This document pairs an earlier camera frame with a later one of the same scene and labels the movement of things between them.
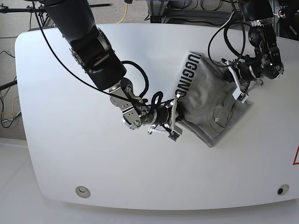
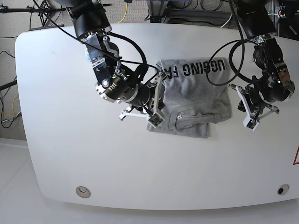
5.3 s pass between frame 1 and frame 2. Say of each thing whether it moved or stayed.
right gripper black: moved
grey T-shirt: moved
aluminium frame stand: stayed
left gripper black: moved
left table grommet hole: stayed
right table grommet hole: stayed
